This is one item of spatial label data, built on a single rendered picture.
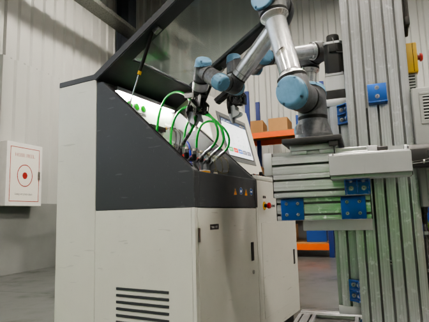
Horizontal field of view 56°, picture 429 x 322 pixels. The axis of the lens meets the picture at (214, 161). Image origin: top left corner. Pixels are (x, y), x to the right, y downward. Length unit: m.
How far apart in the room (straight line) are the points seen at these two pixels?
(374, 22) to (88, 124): 1.44
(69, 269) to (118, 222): 0.40
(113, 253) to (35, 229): 4.87
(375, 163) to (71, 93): 1.59
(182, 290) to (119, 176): 0.63
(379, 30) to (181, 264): 1.30
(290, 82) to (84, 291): 1.40
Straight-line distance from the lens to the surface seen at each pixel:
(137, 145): 1.95
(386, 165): 1.47
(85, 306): 2.19
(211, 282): 1.88
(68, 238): 2.24
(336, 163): 1.47
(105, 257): 2.07
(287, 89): 1.54
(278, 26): 1.68
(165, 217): 1.83
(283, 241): 2.75
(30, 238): 6.80
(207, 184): 1.85
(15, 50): 7.04
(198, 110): 1.95
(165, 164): 1.84
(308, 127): 1.62
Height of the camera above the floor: 0.76
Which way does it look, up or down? 8 degrees up
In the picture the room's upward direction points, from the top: 2 degrees counter-clockwise
